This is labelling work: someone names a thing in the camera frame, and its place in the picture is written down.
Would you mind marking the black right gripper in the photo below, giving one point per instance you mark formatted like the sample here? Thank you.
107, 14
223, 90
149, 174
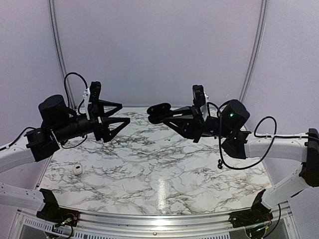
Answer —
192, 120

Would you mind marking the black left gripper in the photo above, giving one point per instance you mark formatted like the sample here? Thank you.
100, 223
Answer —
97, 128

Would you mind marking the black earbud charging case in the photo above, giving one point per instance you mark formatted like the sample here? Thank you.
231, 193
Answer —
159, 112

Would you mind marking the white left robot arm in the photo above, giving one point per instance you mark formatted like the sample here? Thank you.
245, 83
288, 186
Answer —
60, 124

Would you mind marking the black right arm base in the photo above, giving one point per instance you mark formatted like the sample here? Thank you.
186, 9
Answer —
258, 213

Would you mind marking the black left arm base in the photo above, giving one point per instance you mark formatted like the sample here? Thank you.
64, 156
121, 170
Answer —
52, 212

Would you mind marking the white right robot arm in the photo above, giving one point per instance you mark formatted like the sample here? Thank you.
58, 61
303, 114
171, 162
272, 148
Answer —
302, 148

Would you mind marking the white earbud charging case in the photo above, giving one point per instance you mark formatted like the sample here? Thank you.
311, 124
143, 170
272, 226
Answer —
77, 169

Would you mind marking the aluminium front rail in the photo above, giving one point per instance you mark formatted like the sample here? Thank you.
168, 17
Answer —
96, 225

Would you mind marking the left aluminium wall post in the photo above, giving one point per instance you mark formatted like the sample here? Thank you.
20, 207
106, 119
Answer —
58, 49

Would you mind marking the aluminium wall post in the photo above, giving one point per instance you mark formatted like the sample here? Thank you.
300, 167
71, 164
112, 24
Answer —
255, 50
58, 49

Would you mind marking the right aluminium wall post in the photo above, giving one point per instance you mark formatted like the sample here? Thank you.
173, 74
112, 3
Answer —
255, 50

